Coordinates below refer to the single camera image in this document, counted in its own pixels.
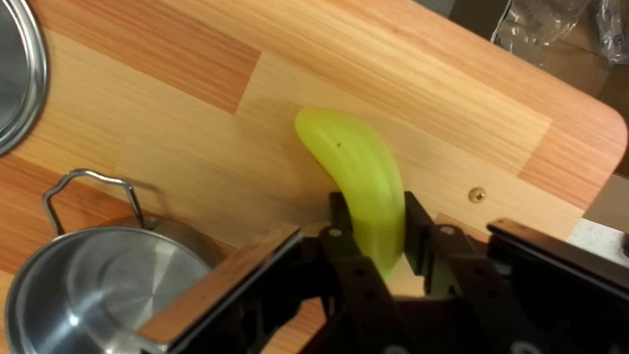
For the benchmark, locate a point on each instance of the clear plastic bag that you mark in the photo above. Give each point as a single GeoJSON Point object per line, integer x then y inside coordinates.
{"type": "Point", "coordinates": [543, 20]}

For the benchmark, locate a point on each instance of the light wooden side counter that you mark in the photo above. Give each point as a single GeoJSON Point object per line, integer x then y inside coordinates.
{"type": "Point", "coordinates": [197, 98]}

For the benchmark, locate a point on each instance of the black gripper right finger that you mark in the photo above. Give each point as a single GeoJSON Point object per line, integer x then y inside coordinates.
{"type": "Point", "coordinates": [459, 295]}

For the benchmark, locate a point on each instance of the small steel pot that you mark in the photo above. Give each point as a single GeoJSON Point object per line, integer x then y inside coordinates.
{"type": "Point", "coordinates": [85, 295]}

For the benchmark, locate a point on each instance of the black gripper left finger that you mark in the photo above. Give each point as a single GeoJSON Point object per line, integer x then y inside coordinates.
{"type": "Point", "coordinates": [347, 281]}

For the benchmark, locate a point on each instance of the round steel pot lid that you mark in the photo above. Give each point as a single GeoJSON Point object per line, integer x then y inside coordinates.
{"type": "Point", "coordinates": [21, 65]}

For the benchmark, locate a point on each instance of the yellow toy banana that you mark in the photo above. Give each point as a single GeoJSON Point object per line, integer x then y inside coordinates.
{"type": "Point", "coordinates": [357, 163]}

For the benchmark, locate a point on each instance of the brass screw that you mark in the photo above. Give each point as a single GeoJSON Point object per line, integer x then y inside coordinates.
{"type": "Point", "coordinates": [477, 193]}

